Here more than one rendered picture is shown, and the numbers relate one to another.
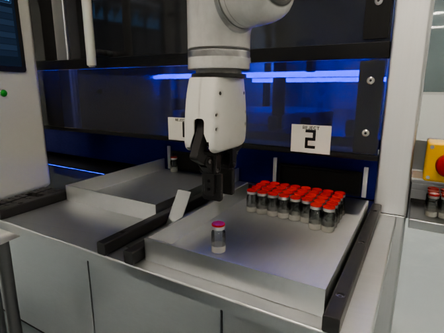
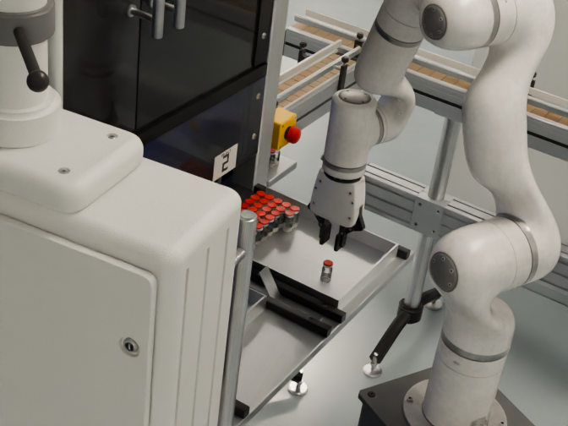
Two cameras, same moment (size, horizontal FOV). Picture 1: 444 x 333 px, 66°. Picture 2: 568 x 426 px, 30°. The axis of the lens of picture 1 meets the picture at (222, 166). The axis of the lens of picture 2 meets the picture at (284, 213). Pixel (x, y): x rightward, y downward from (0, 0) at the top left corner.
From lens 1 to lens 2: 2.16 m
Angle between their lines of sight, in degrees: 84
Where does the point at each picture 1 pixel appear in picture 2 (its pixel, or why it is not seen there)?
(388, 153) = (263, 143)
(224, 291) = (374, 284)
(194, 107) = (360, 200)
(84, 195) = not seen: hidden behind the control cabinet
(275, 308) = (389, 270)
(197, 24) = (364, 154)
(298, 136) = (218, 165)
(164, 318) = not seen: outside the picture
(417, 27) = (279, 49)
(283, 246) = (318, 250)
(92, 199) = not seen: hidden behind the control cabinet
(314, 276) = (358, 248)
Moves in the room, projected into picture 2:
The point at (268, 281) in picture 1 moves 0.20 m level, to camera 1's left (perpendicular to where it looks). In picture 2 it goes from (384, 261) to (387, 320)
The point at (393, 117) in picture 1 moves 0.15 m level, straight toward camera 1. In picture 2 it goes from (266, 116) to (325, 138)
